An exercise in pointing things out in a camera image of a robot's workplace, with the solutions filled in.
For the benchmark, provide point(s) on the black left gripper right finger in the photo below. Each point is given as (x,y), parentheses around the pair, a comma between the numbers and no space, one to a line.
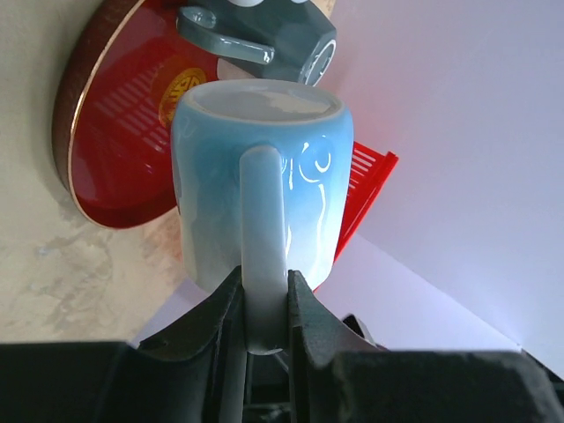
(337,376)

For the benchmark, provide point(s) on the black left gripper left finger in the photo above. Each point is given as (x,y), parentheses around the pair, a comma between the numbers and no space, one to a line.
(174,375)

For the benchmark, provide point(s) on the blue mug white base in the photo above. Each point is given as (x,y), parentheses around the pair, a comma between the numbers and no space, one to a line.
(261,171)

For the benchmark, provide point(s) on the dark teal faceted mug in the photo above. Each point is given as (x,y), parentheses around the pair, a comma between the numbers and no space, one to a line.
(282,40)

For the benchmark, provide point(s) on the red plastic shopping basket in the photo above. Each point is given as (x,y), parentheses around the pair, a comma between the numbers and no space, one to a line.
(369,172)

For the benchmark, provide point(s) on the round red lacquer tray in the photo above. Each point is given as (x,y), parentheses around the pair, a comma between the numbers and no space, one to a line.
(114,108)

